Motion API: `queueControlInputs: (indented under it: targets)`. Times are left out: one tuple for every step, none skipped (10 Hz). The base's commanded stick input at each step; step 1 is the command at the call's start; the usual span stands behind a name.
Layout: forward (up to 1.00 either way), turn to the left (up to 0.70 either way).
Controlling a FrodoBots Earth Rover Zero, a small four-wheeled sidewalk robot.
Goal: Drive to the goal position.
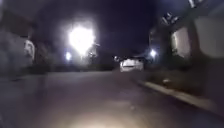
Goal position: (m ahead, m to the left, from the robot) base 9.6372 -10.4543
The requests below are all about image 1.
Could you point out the concrete kerb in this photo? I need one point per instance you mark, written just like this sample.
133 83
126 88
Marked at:
180 96

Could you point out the bright street lamp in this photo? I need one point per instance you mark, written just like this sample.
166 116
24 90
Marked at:
81 38

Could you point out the grey wall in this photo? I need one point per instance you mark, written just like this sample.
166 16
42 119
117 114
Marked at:
16 53

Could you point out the white car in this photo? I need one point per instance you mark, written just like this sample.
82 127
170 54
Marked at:
131 64

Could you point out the dark pavement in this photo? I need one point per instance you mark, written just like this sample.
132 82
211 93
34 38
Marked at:
186 83

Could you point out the building with pale walls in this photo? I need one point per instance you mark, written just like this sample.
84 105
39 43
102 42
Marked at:
200 40

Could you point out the grey asphalt road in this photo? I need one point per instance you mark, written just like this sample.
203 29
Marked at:
86 100

